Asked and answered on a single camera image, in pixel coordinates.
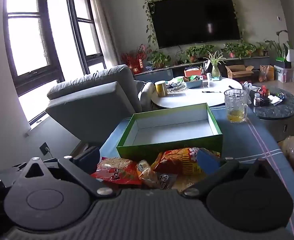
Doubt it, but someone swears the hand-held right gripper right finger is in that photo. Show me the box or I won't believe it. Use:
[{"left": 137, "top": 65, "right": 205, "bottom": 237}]
[{"left": 180, "top": 148, "right": 284, "bottom": 198}]

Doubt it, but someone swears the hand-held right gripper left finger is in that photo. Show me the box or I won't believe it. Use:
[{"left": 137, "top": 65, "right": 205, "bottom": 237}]
[{"left": 11, "top": 146, "right": 117, "bottom": 198}]

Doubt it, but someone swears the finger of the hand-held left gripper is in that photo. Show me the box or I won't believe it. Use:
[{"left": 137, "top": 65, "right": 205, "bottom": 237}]
[{"left": 0, "top": 162, "right": 28, "bottom": 188}]

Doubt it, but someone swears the red yellow striped snack packet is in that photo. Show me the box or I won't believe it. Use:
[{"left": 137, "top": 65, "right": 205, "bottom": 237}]
[{"left": 152, "top": 147, "right": 221, "bottom": 176}]

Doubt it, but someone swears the red cartoon print snack packet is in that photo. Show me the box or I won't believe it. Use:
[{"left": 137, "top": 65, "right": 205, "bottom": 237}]
[{"left": 90, "top": 157, "right": 143, "bottom": 185}]

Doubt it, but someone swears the green cardboard box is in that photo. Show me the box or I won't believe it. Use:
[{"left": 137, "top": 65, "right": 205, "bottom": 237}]
[{"left": 116, "top": 102, "right": 223, "bottom": 164}]

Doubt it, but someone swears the orange label bread packet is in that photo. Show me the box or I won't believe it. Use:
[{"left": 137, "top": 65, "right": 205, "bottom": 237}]
[{"left": 136, "top": 159, "right": 161, "bottom": 188}]

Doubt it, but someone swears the grey sofa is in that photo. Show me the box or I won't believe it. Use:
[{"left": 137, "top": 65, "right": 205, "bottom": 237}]
[{"left": 45, "top": 64, "right": 144, "bottom": 140}]

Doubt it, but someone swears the glass mug with yellow drink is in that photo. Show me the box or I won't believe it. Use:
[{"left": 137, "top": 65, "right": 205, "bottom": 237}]
[{"left": 224, "top": 89, "right": 249, "bottom": 123}]

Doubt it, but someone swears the white round table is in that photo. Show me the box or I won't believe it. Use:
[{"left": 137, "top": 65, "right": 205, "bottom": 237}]
[{"left": 150, "top": 76, "right": 243, "bottom": 109}]

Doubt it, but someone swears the blue plastic basket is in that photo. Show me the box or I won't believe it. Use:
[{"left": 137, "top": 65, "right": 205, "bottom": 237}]
[{"left": 183, "top": 79, "right": 203, "bottom": 89}]

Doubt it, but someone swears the clear plastic bag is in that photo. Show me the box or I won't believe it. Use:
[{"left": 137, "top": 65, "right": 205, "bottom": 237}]
[{"left": 242, "top": 81, "right": 252, "bottom": 105}]

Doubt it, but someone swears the glass plate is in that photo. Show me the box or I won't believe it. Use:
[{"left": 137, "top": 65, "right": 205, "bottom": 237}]
[{"left": 167, "top": 82, "right": 188, "bottom": 92}]

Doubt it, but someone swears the dark marble round table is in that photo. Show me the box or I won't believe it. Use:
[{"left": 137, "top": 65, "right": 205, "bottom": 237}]
[{"left": 247, "top": 85, "right": 294, "bottom": 143}]

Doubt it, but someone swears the yellow tin can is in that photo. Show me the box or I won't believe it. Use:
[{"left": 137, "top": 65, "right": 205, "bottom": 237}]
[{"left": 154, "top": 80, "right": 168, "bottom": 97}]

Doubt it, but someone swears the orange box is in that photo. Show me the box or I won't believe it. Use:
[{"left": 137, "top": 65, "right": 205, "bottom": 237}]
[{"left": 184, "top": 69, "right": 203, "bottom": 78}]

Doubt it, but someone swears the glass vase with spider plant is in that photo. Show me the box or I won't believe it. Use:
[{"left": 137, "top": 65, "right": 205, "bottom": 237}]
[{"left": 203, "top": 50, "right": 227, "bottom": 78}]

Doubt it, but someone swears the white paper packet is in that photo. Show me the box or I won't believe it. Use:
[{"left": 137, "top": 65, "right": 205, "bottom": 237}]
[{"left": 268, "top": 95, "right": 283, "bottom": 105}]

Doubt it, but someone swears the open cardboard box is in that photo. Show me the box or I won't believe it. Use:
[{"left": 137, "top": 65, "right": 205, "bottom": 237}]
[{"left": 225, "top": 64, "right": 254, "bottom": 81}]

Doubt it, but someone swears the grey television cabinet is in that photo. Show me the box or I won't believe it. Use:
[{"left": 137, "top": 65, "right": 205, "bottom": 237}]
[{"left": 133, "top": 56, "right": 271, "bottom": 82}]

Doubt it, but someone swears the red berry decoration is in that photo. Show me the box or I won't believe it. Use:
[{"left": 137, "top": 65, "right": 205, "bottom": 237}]
[{"left": 121, "top": 44, "right": 150, "bottom": 74}]

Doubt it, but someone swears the row of potted green plants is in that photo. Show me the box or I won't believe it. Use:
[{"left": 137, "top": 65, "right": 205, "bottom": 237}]
[{"left": 148, "top": 42, "right": 271, "bottom": 69}]

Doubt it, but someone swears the clear storage box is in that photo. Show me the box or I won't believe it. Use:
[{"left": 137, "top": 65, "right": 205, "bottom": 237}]
[{"left": 274, "top": 65, "right": 294, "bottom": 83}]

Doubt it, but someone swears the green and black box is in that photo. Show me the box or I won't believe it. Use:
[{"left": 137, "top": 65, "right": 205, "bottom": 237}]
[{"left": 275, "top": 58, "right": 292, "bottom": 68}]

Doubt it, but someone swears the dark framed window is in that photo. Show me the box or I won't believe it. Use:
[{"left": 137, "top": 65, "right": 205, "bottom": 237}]
[
  {"left": 3, "top": 0, "right": 67, "bottom": 128},
  {"left": 66, "top": 0, "right": 107, "bottom": 74}
]

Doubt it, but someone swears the beige curtain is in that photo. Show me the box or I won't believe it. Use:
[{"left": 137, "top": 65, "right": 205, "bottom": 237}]
[{"left": 88, "top": 0, "right": 122, "bottom": 68}]

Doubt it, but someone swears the tall plant in white planter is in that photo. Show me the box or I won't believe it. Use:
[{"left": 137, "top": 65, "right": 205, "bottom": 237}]
[{"left": 265, "top": 30, "right": 294, "bottom": 63}]

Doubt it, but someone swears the wall mounted television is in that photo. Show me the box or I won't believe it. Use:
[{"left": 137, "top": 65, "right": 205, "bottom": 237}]
[{"left": 148, "top": 0, "right": 242, "bottom": 50}]

